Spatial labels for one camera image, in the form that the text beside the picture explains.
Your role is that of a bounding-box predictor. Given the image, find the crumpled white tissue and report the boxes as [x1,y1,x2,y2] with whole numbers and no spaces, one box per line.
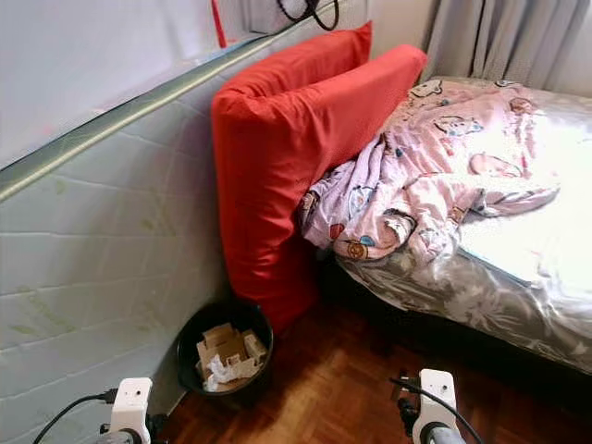
[205,354,262,391]

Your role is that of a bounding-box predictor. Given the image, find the pink cartoon print blanket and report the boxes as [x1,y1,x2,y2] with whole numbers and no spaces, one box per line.
[298,79,561,265]

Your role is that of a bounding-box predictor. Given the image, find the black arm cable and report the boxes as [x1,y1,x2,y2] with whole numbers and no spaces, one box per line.
[393,375,487,444]
[32,390,117,444]

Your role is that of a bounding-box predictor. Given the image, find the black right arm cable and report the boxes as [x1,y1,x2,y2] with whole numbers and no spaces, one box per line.
[393,375,487,444]

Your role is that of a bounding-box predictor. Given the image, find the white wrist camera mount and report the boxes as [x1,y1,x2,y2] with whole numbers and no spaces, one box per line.
[419,369,461,436]
[108,377,154,441]

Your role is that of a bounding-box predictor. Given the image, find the black round waste bin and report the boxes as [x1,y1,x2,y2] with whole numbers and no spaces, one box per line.
[176,299,276,408]

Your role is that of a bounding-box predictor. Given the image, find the red cord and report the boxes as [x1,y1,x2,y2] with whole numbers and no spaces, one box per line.
[211,0,228,49]

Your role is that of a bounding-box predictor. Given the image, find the grey curtain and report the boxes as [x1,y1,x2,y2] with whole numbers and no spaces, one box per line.
[421,0,592,96]

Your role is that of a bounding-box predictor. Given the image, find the white quilted mattress green edge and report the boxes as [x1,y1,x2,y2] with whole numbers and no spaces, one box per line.
[0,0,371,444]

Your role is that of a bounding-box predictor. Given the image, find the brown cardboard scrap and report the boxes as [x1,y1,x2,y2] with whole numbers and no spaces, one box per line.
[196,324,269,382]

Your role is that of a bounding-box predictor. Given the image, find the black looped cable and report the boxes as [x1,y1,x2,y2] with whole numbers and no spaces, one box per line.
[277,0,339,31]

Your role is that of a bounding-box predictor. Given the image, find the red pillow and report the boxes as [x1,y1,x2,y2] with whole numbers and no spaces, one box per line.
[211,43,427,332]
[217,21,373,98]

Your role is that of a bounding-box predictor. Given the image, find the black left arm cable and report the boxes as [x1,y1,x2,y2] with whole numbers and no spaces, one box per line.
[32,390,117,444]

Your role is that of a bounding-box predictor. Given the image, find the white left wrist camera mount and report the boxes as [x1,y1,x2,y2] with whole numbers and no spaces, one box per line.
[108,377,154,441]

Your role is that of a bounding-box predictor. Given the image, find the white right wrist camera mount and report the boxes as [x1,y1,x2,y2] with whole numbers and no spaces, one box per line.
[419,369,461,436]

